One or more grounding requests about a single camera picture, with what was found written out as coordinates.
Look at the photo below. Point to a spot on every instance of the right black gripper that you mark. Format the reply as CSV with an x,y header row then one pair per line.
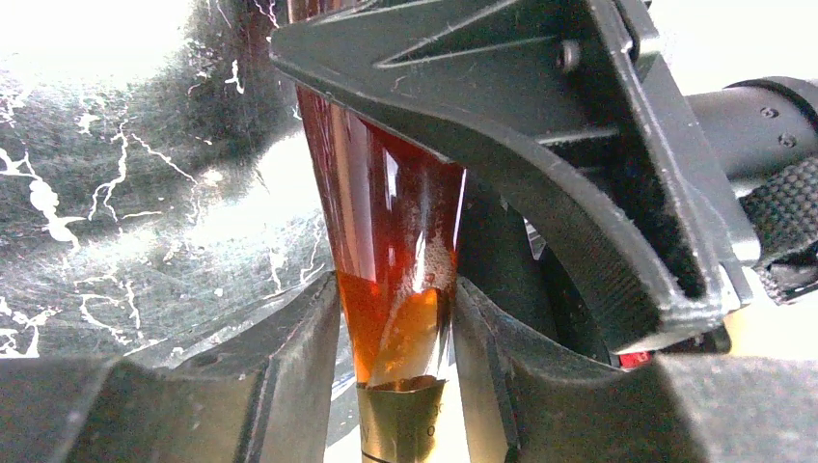
x,y
760,147

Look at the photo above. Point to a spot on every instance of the dark bottle gold cap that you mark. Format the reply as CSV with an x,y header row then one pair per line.
x,y
392,212

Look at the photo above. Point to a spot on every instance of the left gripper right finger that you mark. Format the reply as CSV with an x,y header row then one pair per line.
x,y
526,398

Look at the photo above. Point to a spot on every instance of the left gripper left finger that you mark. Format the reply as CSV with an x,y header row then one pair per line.
x,y
261,396

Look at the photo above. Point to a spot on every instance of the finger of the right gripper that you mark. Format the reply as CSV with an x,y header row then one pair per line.
x,y
569,111

